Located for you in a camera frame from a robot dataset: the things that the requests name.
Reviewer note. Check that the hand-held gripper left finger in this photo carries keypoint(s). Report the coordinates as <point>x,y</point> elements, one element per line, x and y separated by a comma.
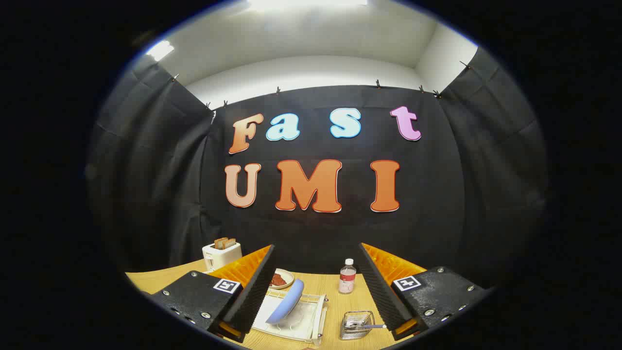
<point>257,287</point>

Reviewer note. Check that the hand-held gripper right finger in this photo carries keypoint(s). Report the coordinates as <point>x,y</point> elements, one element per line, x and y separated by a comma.
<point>381,291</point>

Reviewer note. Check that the blue plate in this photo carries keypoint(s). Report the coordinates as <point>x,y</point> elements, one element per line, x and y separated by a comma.
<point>286,304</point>

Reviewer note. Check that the spoon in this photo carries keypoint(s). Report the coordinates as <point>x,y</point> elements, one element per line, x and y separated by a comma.
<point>371,326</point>

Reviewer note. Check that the round beige dish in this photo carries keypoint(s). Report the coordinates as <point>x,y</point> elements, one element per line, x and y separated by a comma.
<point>289,277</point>

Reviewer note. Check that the red meat piece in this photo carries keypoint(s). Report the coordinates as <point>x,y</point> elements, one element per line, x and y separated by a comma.
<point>278,280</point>

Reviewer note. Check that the clear bottle red label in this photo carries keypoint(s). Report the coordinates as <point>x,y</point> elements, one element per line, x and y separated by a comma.
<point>347,279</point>

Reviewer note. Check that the white toaster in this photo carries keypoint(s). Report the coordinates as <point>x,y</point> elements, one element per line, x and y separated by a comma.
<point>221,256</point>

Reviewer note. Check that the brown toast slice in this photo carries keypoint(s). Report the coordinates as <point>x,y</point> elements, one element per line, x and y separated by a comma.
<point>230,242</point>
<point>219,243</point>

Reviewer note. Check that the black backdrop cloth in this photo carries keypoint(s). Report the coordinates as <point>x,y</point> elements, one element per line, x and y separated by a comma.
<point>311,233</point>

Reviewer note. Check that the small ceiling light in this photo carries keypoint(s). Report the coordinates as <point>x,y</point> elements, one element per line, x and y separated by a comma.
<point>160,50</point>

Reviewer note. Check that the large ceiling light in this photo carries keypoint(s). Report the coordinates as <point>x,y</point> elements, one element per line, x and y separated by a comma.
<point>306,4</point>

